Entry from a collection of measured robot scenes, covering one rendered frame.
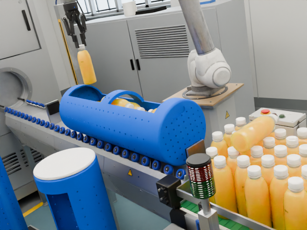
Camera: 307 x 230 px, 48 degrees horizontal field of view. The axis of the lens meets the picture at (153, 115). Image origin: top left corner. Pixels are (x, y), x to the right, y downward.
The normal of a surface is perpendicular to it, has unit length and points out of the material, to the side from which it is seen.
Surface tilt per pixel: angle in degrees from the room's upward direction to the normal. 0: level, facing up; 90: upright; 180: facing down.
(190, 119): 90
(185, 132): 90
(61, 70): 90
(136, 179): 70
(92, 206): 90
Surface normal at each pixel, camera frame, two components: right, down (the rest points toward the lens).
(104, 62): -0.64, 0.37
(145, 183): -0.76, 0.03
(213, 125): 0.07, 0.32
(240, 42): 0.74, 0.08
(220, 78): 0.28, 0.36
